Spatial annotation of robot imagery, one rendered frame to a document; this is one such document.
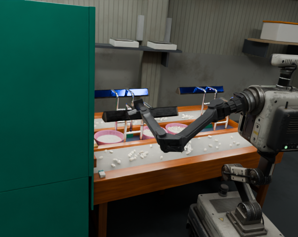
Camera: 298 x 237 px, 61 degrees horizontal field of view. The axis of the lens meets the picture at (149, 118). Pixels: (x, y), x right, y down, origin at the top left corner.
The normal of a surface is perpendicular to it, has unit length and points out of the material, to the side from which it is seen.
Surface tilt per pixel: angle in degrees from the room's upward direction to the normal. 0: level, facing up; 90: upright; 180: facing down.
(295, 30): 90
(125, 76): 90
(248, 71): 90
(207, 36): 90
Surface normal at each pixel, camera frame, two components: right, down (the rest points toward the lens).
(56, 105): 0.43, 0.36
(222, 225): 0.09, -0.93
